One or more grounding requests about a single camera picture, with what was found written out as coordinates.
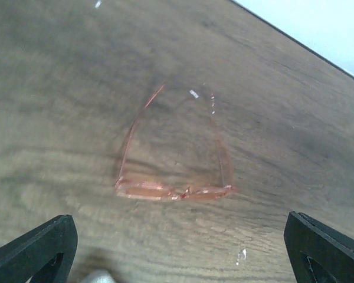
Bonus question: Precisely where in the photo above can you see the orange sunglasses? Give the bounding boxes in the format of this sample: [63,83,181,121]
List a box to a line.
[114,85,236,201]

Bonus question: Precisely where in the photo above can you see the grey glasses case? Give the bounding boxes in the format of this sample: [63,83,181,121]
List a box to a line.
[79,269,116,283]

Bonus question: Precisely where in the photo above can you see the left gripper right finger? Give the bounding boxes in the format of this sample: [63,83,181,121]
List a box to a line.
[284,211,354,283]

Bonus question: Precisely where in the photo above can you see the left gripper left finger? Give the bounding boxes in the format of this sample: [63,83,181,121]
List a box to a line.
[0,215,78,282]

